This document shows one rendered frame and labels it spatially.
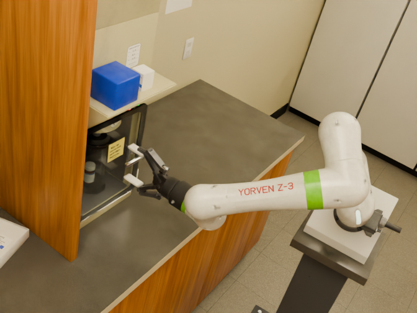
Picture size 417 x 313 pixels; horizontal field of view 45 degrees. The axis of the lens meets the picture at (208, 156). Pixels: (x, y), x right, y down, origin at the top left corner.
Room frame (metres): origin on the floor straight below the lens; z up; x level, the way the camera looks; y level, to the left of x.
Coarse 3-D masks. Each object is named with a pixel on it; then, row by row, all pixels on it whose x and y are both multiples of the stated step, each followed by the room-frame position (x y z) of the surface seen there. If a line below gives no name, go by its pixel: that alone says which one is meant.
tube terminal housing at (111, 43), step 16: (144, 16) 1.44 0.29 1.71; (96, 32) 1.26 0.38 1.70; (112, 32) 1.32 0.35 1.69; (128, 32) 1.38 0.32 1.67; (144, 32) 1.45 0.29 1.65; (96, 48) 1.26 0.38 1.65; (112, 48) 1.32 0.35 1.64; (144, 48) 1.46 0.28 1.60; (96, 64) 1.27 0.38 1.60; (144, 64) 1.47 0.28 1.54; (80, 224) 1.26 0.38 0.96
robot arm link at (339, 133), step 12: (324, 120) 1.32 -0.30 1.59; (336, 120) 1.30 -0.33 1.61; (348, 120) 1.30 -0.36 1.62; (324, 132) 1.28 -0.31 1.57; (336, 132) 1.27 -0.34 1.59; (348, 132) 1.27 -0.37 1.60; (360, 132) 1.30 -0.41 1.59; (324, 144) 1.27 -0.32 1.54; (336, 144) 1.24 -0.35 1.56; (348, 144) 1.24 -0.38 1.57; (360, 144) 1.27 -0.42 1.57; (324, 156) 1.25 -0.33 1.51; (336, 156) 1.22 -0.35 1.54; (348, 156) 1.21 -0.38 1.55; (360, 156) 1.23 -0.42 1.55
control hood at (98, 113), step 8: (160, 80) 1.44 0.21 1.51; (168, 80) 1.46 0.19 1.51; (152, 88) 1.38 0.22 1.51; (160, 88) 1.39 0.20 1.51; (168, 88) 1.41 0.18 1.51; (144, 96) 1.32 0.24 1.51; (152, 96) 1.34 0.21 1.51; (96, 104) 1.21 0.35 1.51; (128, 104) 1.25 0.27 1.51; (136, 104) 1.27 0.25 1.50; (96, 112) 1.18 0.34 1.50; (104, 112) 1.18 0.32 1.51; (112, 112) 1.19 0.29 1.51; (120, 112) 1.21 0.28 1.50; (88, 120) 1.20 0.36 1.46; (96, 120) 1.18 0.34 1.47; (104, 120) 1.17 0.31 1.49; (88, 128) 1.20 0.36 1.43
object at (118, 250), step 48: (192, 96) 2.39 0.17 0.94; (144, 144) 1.86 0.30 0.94; (192, 144) 1.95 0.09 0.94; (240, 144) 2.06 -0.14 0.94; (288, 144) 2.17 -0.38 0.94; (96, 240) 1.22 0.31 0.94; (144, 240) 1.28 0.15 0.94; (0, 288) 0.94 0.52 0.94; (48, 288) 0.98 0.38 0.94; (96, 288) 1.03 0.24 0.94
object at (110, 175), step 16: (128, 112) 1.40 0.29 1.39; (144, 112) 1.47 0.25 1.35; (96, 128) 1.27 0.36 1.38; (112, 128) 1.34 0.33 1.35; (128, 128) 1.41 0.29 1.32; (96, 144) 1.28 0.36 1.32; (128, 144) 1.42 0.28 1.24; (96, 160) 1.28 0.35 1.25; (112, 160) 1.35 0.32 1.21; (128, 160) 1.43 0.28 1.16; (96, 176) 1.29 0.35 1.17; (112, 176) 1.36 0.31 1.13; (96, 192) 1.30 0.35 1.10; (112, 192) 1.37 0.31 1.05; (128, 192) 1.46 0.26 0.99; (96, 208) 1.31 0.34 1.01
